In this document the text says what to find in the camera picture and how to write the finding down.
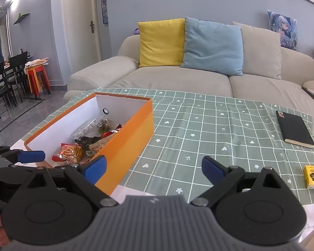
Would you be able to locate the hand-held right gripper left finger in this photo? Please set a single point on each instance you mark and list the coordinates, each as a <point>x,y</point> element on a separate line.
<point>96,168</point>

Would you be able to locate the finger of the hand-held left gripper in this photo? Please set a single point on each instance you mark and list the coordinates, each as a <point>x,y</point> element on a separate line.
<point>31,156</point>
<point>68,165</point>

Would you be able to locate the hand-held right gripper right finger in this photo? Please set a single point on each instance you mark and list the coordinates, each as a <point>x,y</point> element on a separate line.
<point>213,170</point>

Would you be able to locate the red shrimp stick packet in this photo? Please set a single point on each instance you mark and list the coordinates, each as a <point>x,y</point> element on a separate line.
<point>72,151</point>

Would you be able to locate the dark green snack packet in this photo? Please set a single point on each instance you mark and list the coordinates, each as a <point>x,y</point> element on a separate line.
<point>87,140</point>

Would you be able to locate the red label dried meat packet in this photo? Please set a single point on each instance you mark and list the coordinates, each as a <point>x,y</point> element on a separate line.
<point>108,134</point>

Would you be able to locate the clear white candy packet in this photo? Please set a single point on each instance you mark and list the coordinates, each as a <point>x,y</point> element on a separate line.
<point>86,129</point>

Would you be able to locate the orange cardboard box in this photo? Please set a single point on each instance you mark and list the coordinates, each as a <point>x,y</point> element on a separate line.
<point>130,141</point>

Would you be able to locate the green checkered tablecloth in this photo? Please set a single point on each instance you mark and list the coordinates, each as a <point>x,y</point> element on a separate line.
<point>198,136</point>

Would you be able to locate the white printed tablecloth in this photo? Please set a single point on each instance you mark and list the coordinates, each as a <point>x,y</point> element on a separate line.
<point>136,190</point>

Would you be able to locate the red stool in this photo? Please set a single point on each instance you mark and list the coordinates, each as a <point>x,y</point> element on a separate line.
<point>41,82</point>

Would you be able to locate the yellow stool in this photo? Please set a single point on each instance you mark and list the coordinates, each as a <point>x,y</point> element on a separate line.
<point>34,70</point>

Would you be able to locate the black notebook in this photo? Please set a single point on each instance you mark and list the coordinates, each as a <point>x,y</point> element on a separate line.
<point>294,129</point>

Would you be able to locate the pale cloth on stool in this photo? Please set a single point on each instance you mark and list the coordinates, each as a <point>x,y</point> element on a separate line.
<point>35,62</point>

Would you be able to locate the beige sofa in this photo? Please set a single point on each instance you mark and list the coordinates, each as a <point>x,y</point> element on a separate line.
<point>172,81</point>

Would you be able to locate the small yellow box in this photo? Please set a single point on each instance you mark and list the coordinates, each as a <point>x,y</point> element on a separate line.
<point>312,176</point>

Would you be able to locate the light blue pillow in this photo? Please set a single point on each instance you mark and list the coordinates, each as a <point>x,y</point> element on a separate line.
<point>212,47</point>

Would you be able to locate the beige pillow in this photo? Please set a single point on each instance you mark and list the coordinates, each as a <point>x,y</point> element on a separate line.
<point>261,52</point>

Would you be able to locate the white door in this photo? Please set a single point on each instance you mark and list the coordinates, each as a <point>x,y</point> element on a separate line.
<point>78,31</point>

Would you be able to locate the yellow pillow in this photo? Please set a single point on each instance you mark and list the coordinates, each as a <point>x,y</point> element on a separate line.
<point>159,44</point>

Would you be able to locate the purple object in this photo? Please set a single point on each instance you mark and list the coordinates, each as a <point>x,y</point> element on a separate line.
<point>136,30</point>

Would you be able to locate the printed figure pillow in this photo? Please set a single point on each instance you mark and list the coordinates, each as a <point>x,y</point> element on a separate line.
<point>284,28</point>

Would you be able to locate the dark wall shelf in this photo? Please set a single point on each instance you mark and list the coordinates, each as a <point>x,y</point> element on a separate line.
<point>21,18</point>

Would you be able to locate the wall poster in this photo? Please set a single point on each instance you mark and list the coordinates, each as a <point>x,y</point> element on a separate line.
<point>105,10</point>

